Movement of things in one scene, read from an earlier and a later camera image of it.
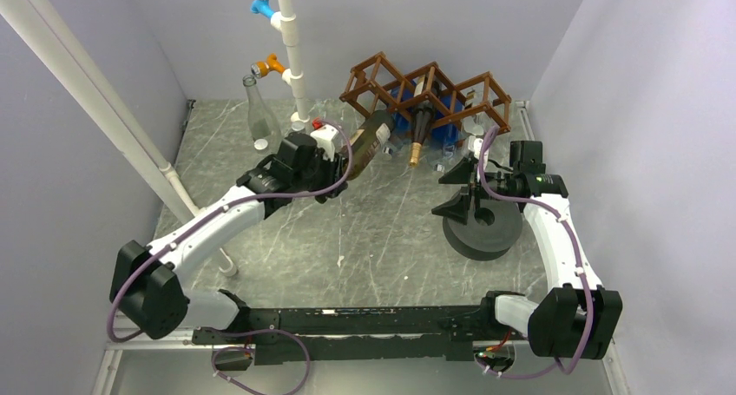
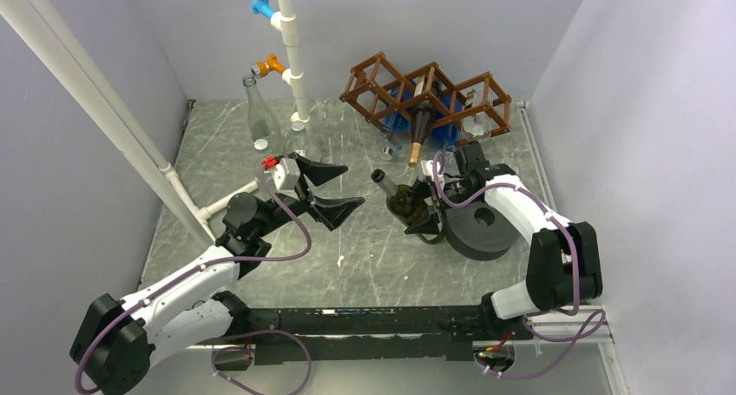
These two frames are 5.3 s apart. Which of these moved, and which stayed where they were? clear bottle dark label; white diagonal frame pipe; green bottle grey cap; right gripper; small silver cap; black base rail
Moved: green bottle grey cap; right gripper
Stayed: white diagonal frame pipe; small silver cap; black base rail; clear bottle dark label
